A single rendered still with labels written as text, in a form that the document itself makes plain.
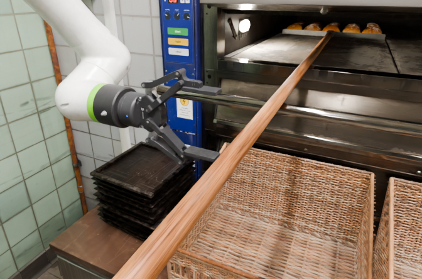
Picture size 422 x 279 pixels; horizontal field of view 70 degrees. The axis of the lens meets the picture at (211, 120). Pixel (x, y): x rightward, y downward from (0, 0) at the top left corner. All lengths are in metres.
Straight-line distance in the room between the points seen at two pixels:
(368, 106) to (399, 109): 0.09
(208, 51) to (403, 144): 0.73
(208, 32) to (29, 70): 0.90
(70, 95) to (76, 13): 0.18
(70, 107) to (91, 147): 1.07
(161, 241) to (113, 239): 0.94
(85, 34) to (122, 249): 0.76
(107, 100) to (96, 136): 1.07
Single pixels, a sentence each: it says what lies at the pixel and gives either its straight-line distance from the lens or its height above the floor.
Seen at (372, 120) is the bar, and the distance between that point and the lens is 0.73.
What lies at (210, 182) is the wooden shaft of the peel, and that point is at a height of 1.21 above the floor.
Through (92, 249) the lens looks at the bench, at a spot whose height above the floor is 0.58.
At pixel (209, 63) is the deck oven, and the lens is 1.20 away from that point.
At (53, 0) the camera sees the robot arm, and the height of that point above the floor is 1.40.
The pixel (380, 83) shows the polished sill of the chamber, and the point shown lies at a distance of 1.09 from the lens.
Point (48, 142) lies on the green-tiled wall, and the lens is 1.80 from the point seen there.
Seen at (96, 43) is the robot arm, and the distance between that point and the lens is 0.77.
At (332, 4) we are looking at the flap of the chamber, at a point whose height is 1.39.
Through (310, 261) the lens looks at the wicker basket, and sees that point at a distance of 1.17.
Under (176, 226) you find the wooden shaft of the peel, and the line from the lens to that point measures 0.33.
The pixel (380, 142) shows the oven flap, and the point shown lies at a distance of 1.14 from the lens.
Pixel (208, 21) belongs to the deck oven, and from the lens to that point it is 1.17.
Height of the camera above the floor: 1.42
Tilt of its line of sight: 23 degrees down
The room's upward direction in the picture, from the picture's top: straight up
